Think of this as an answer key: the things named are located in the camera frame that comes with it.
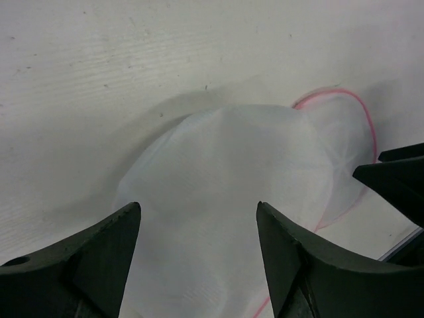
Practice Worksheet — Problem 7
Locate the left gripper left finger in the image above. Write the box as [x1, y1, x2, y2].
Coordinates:
[1, 202, 141, 317]

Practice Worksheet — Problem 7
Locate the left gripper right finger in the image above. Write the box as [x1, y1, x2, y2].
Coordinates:
[256, 202, 423, 317]

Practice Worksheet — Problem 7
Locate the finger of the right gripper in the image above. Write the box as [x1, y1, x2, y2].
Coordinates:
[378, 143, 424, 162]
[353, 158, 423, 227]

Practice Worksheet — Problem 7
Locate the white mesh laundry bag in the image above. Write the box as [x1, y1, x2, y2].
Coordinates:
[115, 88, 376, 317]

